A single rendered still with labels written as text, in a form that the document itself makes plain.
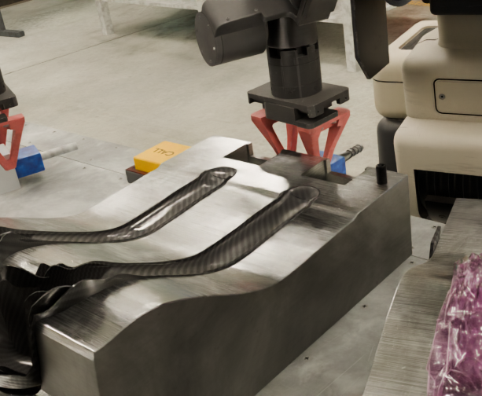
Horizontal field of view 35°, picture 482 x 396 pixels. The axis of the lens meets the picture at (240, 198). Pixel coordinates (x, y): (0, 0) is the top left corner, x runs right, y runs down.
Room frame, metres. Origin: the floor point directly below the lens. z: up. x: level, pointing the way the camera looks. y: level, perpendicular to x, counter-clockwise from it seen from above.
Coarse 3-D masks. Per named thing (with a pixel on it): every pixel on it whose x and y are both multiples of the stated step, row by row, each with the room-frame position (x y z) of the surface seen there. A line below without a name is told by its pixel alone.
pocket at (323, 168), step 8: (328, 160) 0.71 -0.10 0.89; (312, 168) 0.70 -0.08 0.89; (320, 168) 0.71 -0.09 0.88; (328, 168) 0.71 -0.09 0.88; (312, 176) 0.70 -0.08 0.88; (320, 176) 0.71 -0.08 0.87; (328, 176) 0.71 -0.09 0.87; (336, 176) 0.70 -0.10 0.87; (344, 176) 0.70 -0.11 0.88; (352, 176) 0.69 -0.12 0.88; (344, 184) 0.69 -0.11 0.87
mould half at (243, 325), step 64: (128, 192) 0.72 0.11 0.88; (256, 192) 0.67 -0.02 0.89; (320, 192) 0.64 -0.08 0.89; (384, 192) 0.62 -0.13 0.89; (64, 256) 0.52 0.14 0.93; (128, 256) 0.55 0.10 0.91; (256, 256) 0.55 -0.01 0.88; (320, 256) 0.55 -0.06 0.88; (384, 256) 0.61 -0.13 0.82; (64, 320) 0.43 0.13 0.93; (128, 320) 0.41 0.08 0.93; (192, 320) 0.44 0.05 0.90; (256, 320) 0.49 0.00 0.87; (320, 320) 0.54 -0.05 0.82; (64, 384) 0.41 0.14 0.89; (128, 384) 0.40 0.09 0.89; (192, 384) 0.44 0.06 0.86; (256, 384) 0.48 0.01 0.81
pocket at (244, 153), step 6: (246, 144) 0.79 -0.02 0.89; (234, 150) 0.78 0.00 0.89; (240, 150) 0.78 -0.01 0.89; (246, 150) 0.79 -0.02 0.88; (252, 150) 0.79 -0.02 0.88; (228, 156) 0.77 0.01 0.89; (234, 156) 0.77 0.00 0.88; (240, 156) 0.78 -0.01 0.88; (246, 156) 0.79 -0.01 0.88; (252, 156) 0.78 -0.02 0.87; (258, 156) 0.78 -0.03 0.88; (264, 156) 0.78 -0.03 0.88; (246, 162) 0.79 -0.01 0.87; (252, 162) 0.78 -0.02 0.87; (258, 162) 0.78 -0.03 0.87; (264, 162) 0.77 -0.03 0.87
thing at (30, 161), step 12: (72, 144) 1.04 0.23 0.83; (24, 156) 0.99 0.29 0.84; (36, 156) 1.00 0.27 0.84; (48, 156) 1.02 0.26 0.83; (0, 168) 0.97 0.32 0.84; (24, 168) 0.99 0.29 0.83; (36, 168) 1.00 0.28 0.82; (0, 180) 0.97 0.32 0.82; (12, 180) 0.98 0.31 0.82; (0, 192) 0.97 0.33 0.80
